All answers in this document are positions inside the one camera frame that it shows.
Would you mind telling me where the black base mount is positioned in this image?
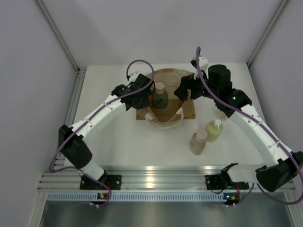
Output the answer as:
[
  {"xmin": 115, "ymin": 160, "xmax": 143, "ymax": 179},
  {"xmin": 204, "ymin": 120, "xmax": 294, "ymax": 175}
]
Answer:
[
  {"xmin": 205, "ymin": 175, "xmax": 226, "ymax": 191},
  {"xmin": 80, "ymin": 175, "xmax": 122, "ymax": 190}
]

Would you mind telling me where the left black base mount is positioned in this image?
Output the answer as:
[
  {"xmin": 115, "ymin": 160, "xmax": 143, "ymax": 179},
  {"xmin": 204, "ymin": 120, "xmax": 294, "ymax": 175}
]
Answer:
[{"xmin": 80, "ymin": 175, "xmax": 122, "ymax": 190}]

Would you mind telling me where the orange blue-capped bottle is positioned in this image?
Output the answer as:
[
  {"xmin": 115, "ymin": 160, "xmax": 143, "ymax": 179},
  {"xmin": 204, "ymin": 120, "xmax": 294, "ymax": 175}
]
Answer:
[{"xmin": 178, "ymin": 100, "xmax": 184, "ymax": 107}]

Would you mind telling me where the beige pump bottle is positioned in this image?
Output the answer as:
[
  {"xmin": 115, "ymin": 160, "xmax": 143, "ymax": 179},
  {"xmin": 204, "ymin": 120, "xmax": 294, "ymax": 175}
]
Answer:
[{"xmin": 218, "ymin": 111, "xmax": 228, "ymax": 122}]

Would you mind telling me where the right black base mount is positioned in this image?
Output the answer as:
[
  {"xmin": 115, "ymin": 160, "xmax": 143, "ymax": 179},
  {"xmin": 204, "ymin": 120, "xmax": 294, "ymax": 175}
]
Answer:
[{"xmin": 205, "ymin": 175, "xmax": 226, "ymax": 191}]

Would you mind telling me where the aluminium mounting rail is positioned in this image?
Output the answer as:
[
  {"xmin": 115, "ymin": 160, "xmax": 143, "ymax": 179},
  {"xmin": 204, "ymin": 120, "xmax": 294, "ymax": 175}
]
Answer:
[{"xmin": 37, "ymin": 165, "xmax": 296, "ymax": 192}]

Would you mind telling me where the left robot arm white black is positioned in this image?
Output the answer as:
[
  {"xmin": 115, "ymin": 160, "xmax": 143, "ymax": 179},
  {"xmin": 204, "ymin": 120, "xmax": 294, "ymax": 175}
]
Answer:
[{"xmin": 58, "ymin": 73, "xmax": 152, "ymax": 189}]

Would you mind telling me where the yellow-green pump bottle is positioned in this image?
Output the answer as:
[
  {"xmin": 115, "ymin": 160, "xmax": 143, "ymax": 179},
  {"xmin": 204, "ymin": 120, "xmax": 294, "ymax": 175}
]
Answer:
[{"xmin": 206, "ymin": 119, "xmax": 223, "ymax": 142}]

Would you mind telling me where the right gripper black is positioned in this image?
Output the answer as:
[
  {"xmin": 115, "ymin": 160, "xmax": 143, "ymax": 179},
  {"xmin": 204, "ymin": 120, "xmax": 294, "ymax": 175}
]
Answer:
[{"xmin": 174, "ymin": 69, "xmax": 219, "ymax": 103}]

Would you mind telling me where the burlap canvas tote bag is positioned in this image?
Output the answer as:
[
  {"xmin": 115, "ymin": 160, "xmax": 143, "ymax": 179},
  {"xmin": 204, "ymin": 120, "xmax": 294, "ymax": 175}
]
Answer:
[{"xmin": 136, "ymin": 68, "xmax": 196, "ymax": 129}]

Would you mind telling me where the left aluminium frame post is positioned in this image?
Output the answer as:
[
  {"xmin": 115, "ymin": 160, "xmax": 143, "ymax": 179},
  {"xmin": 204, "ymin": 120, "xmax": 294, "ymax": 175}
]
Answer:
[{"xmin": 34, "ymin": 0, "xmax": 80, "ymax": 73}]

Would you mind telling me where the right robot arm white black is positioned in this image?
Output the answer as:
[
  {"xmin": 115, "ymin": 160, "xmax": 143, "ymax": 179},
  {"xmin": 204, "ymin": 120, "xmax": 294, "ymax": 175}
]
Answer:
[{"xmin": 174, "ymin": 56, "xmax": 303, "ymax": 192}]

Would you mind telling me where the pink pump bottle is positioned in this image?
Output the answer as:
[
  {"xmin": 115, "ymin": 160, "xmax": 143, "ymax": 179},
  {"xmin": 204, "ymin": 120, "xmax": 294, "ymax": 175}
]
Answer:
[{"xmin": 189, "ymin": 129, "xmax": 208, "ymax": 156}]

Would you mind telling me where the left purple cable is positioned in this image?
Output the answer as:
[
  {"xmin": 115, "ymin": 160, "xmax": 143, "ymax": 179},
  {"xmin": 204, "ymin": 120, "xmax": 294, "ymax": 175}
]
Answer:
[{"xmin": 48, "ymin": 59, "xmax": 156, "ymax": 209}]

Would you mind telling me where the grey slotted cable duct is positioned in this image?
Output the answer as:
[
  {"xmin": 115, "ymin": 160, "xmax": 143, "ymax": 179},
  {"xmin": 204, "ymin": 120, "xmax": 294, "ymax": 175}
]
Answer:
[{"xmin": 47, "ymin": 192, "xmax": 239, "ymax": 202}]

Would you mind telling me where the right aluminium frame post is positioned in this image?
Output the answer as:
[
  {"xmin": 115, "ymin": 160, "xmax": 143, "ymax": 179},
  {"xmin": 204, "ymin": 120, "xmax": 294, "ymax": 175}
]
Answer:
[{"xmin": 246, "ymin": 0, "xmax": 291, "ymax": 68}]

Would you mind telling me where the dark green pump bottle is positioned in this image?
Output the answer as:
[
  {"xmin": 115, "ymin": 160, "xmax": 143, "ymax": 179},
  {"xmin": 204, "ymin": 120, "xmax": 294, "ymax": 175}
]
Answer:
[{"xmin": 152, "ymin": 82, "xmax": 168, "ymax": 109}]

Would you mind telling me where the aluminium frame post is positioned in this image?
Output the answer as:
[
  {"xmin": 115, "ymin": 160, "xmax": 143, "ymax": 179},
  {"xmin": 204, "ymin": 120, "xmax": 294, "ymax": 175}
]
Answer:
[
  {"xmin": 246, "ymin": 0, "xmax": 291, "ymax": 68},
  {"xmin": 34, "ymin": 0, "xmax": 80, "ymax": 73}
]

